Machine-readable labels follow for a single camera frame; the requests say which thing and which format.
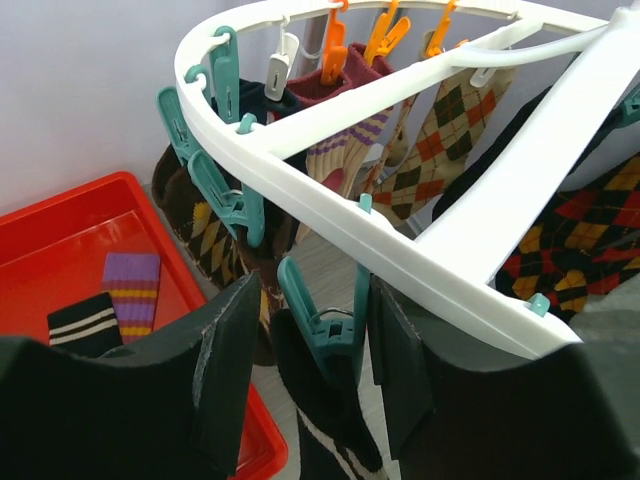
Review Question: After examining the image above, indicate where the maroon sock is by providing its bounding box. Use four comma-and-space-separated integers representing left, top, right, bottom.
287, 42, 394, 108

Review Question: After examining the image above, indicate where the white round sock hanger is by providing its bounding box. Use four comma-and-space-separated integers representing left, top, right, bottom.
174, 1, 639, 359

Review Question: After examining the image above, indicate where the teal clothespin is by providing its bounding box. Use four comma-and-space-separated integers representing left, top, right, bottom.
156, 86, 200, 166
277, 257, 371, 385
187, 150, 265, 248
209, 26, 240, 124

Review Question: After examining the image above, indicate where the navy sock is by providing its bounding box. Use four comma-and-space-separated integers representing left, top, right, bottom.
239, 79, 302, 125

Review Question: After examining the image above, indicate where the grey sock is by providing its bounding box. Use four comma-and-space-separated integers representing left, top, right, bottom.
570, 275, 639, 343

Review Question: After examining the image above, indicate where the red plastic bin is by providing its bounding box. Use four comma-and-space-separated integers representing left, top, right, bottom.
1, 172, 287, 479

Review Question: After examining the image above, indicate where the black red argyle sock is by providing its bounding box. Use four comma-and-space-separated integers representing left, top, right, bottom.
495, 155, 639, 322

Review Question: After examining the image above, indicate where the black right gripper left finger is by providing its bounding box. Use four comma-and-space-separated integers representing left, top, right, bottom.
1, 274, 260, 479

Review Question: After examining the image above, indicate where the purple striped sock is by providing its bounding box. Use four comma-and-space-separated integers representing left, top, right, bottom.
102, 252, 161, 344

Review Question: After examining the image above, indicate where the black striped cuff sock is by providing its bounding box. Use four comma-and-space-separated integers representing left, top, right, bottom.
47, 292, 123, 358

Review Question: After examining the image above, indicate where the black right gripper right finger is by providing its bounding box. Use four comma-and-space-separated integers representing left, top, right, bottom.
369, 279, 639, 479

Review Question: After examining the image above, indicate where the beige orange argyle sock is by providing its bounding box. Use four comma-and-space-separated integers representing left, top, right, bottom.
371, 68, 516, 227

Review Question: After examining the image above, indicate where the brown yellow argyle sock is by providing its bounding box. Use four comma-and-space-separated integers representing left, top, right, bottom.
151, 146, 244, 290
236, 203, 298, 366

